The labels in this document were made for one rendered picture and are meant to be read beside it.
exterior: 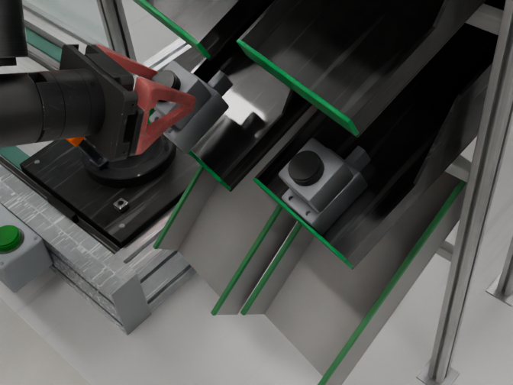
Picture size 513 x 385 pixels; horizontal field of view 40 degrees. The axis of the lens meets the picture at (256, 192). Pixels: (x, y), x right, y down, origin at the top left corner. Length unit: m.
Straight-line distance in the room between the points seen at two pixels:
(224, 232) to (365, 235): 0.29
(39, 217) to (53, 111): 0.49
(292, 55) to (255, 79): 0.19
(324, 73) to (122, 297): 0.50
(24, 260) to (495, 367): 0.64
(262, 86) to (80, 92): 0.22
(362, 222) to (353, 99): 0.15
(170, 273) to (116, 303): 0.10
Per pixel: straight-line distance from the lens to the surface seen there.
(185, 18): 0.63
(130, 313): 0.98
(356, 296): 0.77
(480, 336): 1.00
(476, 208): 0.68
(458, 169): 0.66
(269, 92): 0.73
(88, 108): 0.60
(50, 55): 1.37
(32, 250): 1.03
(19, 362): 1.04
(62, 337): 1.04
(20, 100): 0.57
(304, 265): 0.81
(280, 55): 0.57
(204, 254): 0.88
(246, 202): 0.85
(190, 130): 0.68
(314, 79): 0.55
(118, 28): 1.22
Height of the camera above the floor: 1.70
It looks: 47 degrees down
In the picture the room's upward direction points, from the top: 7 degrees counter-clockwise
